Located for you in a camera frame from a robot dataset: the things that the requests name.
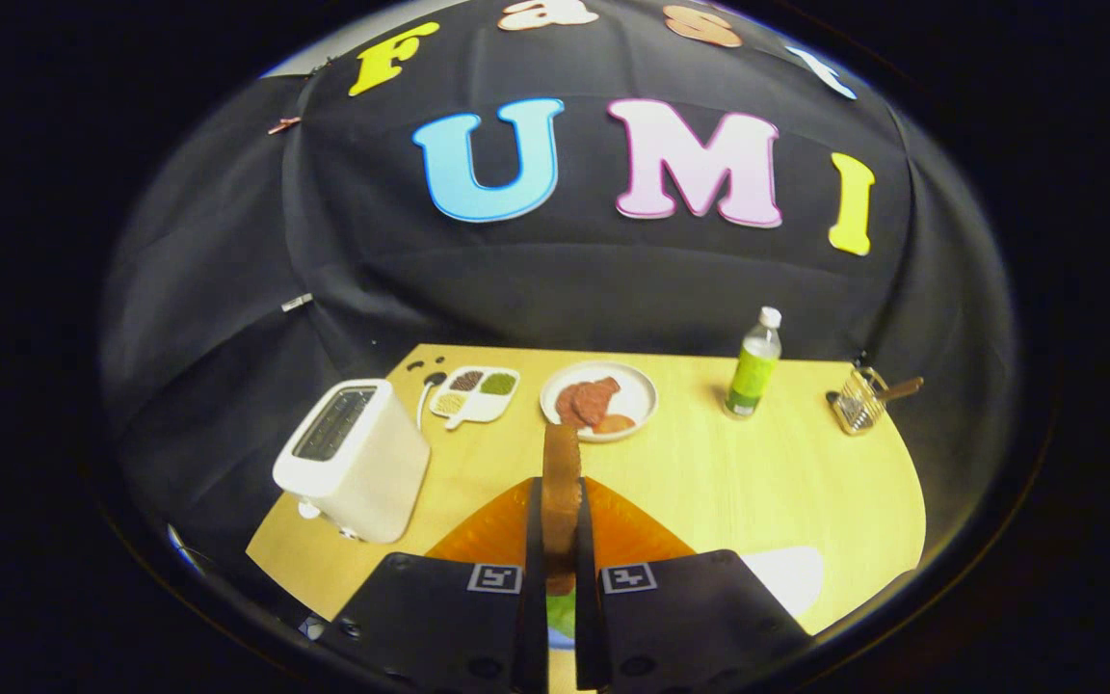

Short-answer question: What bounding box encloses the white round plate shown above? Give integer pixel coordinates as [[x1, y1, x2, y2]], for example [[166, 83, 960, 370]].
[[540, 361, 659, 443]]

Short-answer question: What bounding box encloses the green label plastic bottle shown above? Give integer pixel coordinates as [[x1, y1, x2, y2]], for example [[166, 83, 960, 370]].
[[724, 307, 783, 420]]

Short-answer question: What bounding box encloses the toasted bread slice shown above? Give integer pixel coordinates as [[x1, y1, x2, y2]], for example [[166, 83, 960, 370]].
[[542, 424, 583, 595]]

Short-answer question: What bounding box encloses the metal wire basket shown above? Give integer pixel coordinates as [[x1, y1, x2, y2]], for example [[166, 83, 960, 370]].
[[827, 366, 888, 437]]

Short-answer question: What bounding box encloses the white toaster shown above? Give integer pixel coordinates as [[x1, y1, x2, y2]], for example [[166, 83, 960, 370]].
[[272, 379, 432, 545]]

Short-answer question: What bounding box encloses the black backdrop cloth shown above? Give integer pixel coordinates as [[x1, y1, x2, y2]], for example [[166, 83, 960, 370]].
[[97, 0, 1014, 550]]

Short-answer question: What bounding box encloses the white rectangular plate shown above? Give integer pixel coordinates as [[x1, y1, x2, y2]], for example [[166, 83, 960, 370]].
[[740, 546, 826, 620]]

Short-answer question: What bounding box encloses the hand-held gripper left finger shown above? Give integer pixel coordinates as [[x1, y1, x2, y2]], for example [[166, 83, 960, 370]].
[[324, 477, 549, 694]]

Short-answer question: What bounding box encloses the white compartment dish with seeds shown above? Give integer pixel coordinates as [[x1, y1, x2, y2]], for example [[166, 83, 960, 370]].
[[430, 365, 521, 430]]

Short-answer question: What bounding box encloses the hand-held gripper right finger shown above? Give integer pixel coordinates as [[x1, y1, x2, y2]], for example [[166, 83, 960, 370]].
[[574, 478, 812, 693]]

